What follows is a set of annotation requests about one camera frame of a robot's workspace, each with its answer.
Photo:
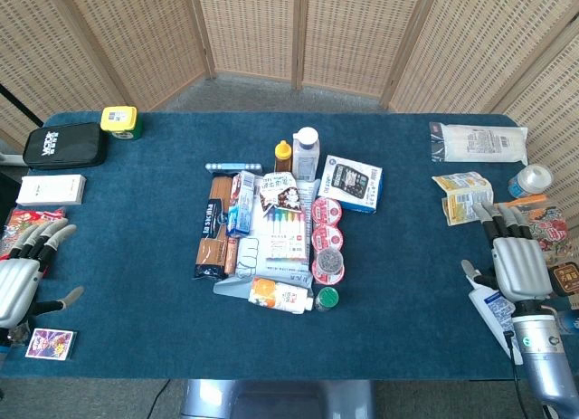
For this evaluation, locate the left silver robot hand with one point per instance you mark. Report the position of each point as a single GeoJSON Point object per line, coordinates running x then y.
{"type": "Point", "coordinates": [18, 279]}

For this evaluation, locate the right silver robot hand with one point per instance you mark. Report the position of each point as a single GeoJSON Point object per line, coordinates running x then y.
{"type": "Point", "coordinates": [520, 269]}

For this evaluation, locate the clear plastic cup with lid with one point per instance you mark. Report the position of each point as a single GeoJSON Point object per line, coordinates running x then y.
{"type": "Point", "coordinates": [329, 260]}

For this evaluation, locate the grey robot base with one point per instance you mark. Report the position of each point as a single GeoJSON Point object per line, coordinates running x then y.
{"type": "Point", "coordinates": [276, 398]}

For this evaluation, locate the purple playing card box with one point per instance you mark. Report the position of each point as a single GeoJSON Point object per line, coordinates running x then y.
{"type": "Point", "coordinates": [50, 344]}

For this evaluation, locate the white flat box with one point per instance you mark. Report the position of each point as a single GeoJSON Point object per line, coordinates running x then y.
{"type": "Point", "coordinates": [50, 189]}

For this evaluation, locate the blue white calculator box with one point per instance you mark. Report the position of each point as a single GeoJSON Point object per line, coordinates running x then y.
{"type": "Point", "coordinates": [353, 183]}

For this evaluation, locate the blue white toothpaste box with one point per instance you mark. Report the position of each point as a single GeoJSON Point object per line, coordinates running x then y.
{"type": "Point", "coordinates": [240, 206]}

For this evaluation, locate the brown black snack packet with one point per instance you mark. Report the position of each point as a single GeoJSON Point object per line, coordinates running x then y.
{"type": "Point", "coordinates": [566, 279]}

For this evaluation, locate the colourful printed snack bag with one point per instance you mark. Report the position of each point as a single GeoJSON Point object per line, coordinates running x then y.
{"type": "Point", "coordinates": [549, 231]}

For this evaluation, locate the white blue toothpaste tube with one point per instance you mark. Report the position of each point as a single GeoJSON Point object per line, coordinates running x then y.
{"type": "Point", "coordinates": [493, 312]}

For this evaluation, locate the clear bag brown snacks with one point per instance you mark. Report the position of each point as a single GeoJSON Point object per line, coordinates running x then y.
{"type": "Point", "coordinates": [19, 335]}

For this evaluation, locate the red snack bag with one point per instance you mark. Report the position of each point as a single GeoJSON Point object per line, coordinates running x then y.
{"type": "Point", "coordinates": [27, 217]}

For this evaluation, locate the white-lid jar blue label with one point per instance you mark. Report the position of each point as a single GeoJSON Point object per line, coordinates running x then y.
{"type": "Point", "coordinates": [531, 180]}

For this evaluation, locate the yellow white crumpled packet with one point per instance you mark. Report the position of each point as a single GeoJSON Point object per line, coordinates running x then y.
{"type": "Point", "coordinates": [461, 195]}

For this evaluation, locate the blue table mat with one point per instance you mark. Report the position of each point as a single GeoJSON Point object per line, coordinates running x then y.
{"type": "Point", "coordinates": [135, 256]}

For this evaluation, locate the white noodle packet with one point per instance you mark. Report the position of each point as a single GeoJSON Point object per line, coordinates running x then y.
{"type": "Point", "coordinates": [479, 143]}

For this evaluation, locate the black zip pouch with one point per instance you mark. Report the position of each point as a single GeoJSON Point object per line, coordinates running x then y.
{"type": "Point", "coordinates": [68, 145]}

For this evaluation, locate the yellow-lid green jar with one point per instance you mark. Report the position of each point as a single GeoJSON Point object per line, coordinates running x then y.
{"type": "Point", "coordinates": [120, 120]}

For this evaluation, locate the green-lid small jar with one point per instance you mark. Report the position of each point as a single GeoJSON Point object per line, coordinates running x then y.
{"type": "Point", "coordinates": [326, 298]}

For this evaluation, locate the spaghetti packet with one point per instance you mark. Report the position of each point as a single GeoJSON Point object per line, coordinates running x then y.
{"type": "Point", "coordinates": [210, 238]}

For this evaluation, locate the brown narrow packet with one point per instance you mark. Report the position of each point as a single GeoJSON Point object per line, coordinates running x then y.
{"type": "Point", "coordinates": [231, 256]}

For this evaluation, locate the coloured marker pack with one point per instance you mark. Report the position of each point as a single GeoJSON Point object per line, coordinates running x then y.
{"type": "Point", "coordinates": [287, 238]}

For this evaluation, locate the orange print drink bottle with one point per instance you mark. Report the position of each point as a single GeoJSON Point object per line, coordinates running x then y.
{"type": "Point", "coordinates": [280, 296]}

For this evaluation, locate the clear bottle white cap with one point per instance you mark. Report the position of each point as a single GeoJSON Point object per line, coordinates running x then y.
{"type": "Point", "coordinates": [305, 159]}

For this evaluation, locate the light blue bar strip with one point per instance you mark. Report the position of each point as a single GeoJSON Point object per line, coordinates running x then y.
{"type": "Point", "coordinates": [233, 167]}

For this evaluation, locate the white brown printed pouch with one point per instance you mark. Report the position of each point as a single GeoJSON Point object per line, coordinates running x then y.
{"type": "Point", "coordinates": [280, 190]}

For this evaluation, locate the amber bottle yellow cap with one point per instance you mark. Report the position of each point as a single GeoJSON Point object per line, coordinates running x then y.
{"type": "Point", "coordinates": [282, 159]}

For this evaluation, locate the woven wooden folding screen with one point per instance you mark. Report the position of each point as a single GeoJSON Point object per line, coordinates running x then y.
{"type": "Point", "coordinates": [249, 30]}

